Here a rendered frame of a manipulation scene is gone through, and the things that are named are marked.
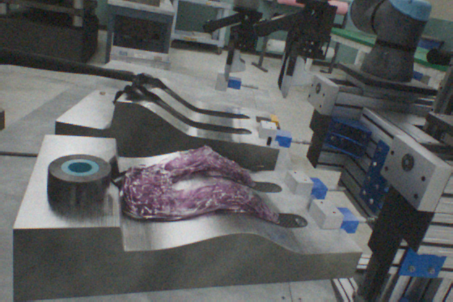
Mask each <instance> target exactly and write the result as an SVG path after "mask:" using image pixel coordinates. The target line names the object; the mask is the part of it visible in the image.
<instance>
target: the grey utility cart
mask: <svg viewBox="0 0 453 302"><path fill-rule="evenodd" d="M169 1H170V3H171V4H172V6H173V8H174V10H175V16H174V21H173V25H172V28H171V38H170V43H169V48H170V46H171V43H172V41H174V40H184V41H185V42H186V41H191V42H201V43H205V44H211V45H210V49H212V50H215V49H216V48H217V49H216V50H215V53H216V55H220V54H222V48H223V47H224V43H225V41H224V37H225V29H226V27H224V28H220V31H219V34H218V29H216V31H215V32H213V35H212V37H211V39H206V38H200V37H195V36H192V33H191V32H186V31H181V30H176V29H175V28H176V25H175V22H176V12H177V7H178V2H186V3H194V4H198V5H201V6H210V7H214V8H218V9H217V14H216V17H215V20H216V19H220V18H221V15H222V10H224V11H223V16H222V17H227V16H228V15H229V10H230V8H231V4H228V3H225V2H221V1H220V2H212V1H208V0H169ZM216 45H217V47H216Z"/></svg>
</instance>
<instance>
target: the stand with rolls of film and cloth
mask: <svg viewBox="0 0 453 302"><path fill-rule="evenodd" d="M277 1H278V3H282V4H286V5H291V6H297V7H302V8H304V7H305V5H304V4H301V3H295V0H273V1H272V5H271V8H270V12H269V17H268V19H271V18H274V17H276V16H281V15H285V14H282V13H277V12H276V13H274V8H275V5H276V2H277ZM328 2H330V1H328ZM350 3H351V2H349V3H348V4H347V3H346V2H337V1H333V0H332V1H331V2H330V5H334V6H338V8H337V15H344V21H343V23H342V25H341V24H340V23H334V22H333V25H332V27H333V28H342V29H345V25H346V23H347V20H348V8H349V4H350ZM340 44H341V43H340V42H338V41H337V45H336V47H335V49H333V48H330V47H328V52H327V55H326V58H331V59H332V60H331V61H330V65H329V70H328V72H326V71H323V70H320V73H329V74H331V73H332V68H333V67H334V64H335V61H336V56H337V52H338V49H339V47H340ZM266 46H267V48H268V50H270V51H276V52H282V53H283V52H284V48H285V46H286V42H285V41H279V40H269V41H268V36H264V40H263V43H262V47H261V54H260V60H259V62H258V64H256V63H255V62H252V65H253V66H255V67H257V68H259V69H260V70H262V71H263V72H265V73H268V70H267V69H265V68H264V67H261V65H262V62H263V59H264V55H265V49H266Z"/></svg>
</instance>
